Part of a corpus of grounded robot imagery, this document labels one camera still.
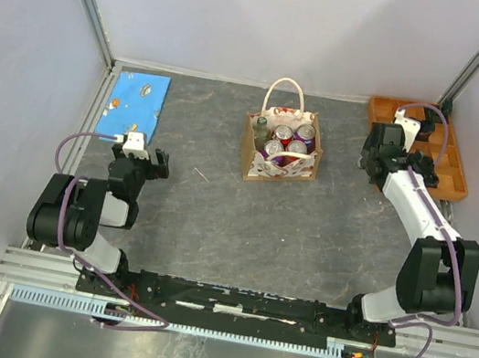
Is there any blue slotted cable duct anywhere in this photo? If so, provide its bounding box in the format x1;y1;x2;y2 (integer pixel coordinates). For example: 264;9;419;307
7;280;358;358

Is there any patterned canvas tote bag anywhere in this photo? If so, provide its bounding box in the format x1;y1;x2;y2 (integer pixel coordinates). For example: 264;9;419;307
240;77;323;182

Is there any purple soda can back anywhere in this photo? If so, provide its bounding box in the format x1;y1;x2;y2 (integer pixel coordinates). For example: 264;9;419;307
293;123;316;147

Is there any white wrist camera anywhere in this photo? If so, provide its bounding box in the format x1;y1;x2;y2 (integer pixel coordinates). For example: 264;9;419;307
393;108;421;152
115;132;150;160

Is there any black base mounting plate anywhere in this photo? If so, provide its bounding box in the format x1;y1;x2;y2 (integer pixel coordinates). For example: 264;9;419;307
76;269;396;349

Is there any blue patterned cloth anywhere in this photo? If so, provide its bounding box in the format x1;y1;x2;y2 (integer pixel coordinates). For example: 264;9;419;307
94;71;171;142

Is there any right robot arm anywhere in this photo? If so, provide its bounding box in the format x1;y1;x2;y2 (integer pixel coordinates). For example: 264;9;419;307
343;122;479;340

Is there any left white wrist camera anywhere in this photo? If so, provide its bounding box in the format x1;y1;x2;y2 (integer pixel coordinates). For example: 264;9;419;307
115;132;150;160

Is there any purple soda can front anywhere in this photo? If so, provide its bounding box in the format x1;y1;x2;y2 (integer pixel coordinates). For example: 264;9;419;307
261;139;284;165

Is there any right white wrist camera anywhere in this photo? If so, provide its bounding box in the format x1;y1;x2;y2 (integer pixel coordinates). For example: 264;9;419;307
393;108;421;152

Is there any clear glass beverage bottle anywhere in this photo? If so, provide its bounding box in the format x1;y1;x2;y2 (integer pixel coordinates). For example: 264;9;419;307
253;116;272;151

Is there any black rolled sock upper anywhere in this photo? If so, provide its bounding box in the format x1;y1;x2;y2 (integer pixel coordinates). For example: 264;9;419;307
416;107;442;142

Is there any aluminium front frame rail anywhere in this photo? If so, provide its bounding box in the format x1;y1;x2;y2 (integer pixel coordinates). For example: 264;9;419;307
0;247;479;358

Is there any dark rolled sock corner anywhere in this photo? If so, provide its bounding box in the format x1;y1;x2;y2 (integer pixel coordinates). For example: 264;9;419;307
439;98;453;118

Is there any red soda can front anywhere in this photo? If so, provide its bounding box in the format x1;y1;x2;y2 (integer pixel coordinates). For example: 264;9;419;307
286;140;308;159

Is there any orange wooden divider tray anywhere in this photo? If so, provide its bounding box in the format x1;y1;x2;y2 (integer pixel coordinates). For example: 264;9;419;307
367;95;468;202

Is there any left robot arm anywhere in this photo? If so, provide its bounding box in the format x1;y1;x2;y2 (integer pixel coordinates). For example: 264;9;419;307
26;143;170;296

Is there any purple soda can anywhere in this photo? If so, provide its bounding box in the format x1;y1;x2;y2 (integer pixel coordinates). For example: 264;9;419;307
293;123;316;147
261;139;284;165

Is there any red soda can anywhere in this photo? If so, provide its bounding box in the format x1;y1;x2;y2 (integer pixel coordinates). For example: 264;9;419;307
286;140;308;159
272;124;294;148

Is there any red soda can back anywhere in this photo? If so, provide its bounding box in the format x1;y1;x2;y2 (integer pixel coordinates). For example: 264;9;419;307
272;124;294;148

